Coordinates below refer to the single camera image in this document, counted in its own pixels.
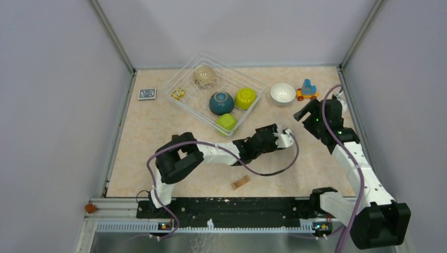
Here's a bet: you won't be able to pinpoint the square lime green bowl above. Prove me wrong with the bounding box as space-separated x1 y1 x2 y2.
215 113 238 137

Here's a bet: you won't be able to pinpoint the white bowl with blue rim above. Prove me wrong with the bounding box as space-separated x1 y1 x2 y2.
270 83 296 106

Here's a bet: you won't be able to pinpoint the playing card deck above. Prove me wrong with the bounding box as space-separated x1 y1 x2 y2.
138 88 157 101

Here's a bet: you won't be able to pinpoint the round lime green bowl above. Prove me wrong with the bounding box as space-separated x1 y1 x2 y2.
235 87 257 110

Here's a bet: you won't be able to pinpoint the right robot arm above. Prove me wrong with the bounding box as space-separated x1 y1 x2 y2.
294 99 411 249

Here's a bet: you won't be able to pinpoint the yellow owl toy block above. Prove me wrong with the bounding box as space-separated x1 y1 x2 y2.
171 87 187 101

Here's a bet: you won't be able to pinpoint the beige ceramic bowl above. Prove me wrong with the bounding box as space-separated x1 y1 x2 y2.
193 64 217 86

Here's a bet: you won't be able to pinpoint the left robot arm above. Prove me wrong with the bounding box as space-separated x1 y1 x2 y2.
148 124 298 218

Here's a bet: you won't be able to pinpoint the teal ceramic bowl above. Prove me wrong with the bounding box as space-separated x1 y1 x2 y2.
209 91 235 115

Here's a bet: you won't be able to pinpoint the wooden arch block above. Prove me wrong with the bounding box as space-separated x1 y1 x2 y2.
231 175 250 190

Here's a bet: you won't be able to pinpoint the blue toy block vehicle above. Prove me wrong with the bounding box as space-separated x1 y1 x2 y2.
296 79 319 101

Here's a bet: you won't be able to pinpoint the white wire dish rack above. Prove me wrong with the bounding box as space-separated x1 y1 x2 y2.
161 52 266 138

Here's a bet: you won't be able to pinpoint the orange block on rail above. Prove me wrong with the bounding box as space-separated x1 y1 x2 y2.
84 203 97 214

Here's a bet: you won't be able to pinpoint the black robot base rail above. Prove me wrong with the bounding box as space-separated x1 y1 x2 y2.
136 197 335 231

